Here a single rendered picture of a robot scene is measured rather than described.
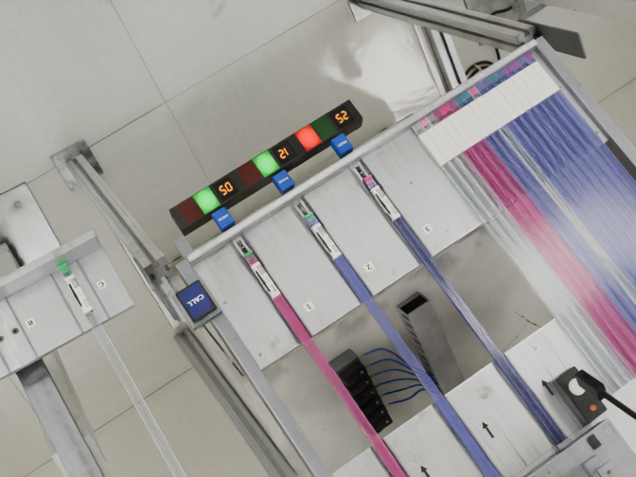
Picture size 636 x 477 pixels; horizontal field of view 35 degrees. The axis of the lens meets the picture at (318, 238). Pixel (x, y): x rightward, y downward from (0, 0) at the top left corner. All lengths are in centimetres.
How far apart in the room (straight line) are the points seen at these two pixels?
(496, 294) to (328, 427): 40
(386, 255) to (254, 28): 86
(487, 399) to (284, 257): 37
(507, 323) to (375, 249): 52
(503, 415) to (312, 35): 110
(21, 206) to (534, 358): 115
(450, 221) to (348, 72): 86
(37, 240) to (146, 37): 49
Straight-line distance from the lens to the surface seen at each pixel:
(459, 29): 196
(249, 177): 157
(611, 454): 147
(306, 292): 151
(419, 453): 148
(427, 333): 183
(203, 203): 156
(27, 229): 221
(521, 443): 150
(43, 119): 216
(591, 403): 149
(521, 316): 200
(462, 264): 187
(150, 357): 240
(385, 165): 158
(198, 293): 147
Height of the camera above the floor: 207
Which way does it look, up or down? 58 degrees down
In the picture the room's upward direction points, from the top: 129 degrees clockwise
